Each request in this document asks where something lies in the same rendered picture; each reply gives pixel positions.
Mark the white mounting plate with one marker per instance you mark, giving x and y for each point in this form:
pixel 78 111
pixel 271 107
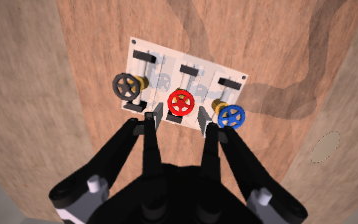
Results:
pixel 168 64

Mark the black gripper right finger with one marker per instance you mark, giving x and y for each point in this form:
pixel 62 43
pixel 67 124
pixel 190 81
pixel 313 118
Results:
pixel 265 197

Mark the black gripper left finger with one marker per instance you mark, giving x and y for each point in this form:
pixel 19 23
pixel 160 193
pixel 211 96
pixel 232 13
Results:
pixel 77 196

